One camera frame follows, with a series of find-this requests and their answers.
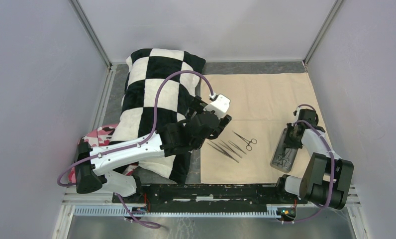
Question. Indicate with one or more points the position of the beige surgical wrap cloth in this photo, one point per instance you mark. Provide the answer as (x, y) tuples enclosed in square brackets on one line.
[(261, 106)]

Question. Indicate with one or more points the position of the white toothed cable rail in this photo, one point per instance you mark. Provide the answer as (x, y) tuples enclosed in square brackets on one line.
[(137, 211)]

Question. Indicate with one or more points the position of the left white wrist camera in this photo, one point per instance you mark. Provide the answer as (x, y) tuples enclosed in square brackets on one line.
[(219, 105)]

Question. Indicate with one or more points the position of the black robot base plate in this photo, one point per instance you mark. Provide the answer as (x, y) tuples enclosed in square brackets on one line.
[(211, 198)]

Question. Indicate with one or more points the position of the steel tweezers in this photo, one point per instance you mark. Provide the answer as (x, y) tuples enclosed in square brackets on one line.
[(236, 146), (221, 150), (231, 149)]

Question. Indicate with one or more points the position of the surgical instruments in tray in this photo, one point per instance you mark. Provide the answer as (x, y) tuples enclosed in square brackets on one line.
[(285, 158)]

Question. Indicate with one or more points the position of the black white checkered blanket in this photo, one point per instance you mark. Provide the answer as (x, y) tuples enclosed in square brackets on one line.
[(148, 68)]

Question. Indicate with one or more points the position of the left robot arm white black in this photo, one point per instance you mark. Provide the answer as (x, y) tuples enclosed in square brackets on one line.
[(94, 166)]

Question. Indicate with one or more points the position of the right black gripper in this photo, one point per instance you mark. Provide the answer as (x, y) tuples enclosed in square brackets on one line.
[(287, 142)]

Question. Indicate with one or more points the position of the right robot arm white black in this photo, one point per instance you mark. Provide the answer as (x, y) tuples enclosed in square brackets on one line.
[(327, 178)]

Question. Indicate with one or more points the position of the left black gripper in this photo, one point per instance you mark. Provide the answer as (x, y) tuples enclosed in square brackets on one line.
[(197, 106)]

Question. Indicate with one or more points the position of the pink camouflage cloth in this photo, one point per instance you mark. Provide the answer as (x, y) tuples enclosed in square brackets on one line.
[(102, 136)]

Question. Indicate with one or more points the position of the metal surgical instrument tray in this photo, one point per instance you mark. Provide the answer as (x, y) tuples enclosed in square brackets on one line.
[(279, 148)]

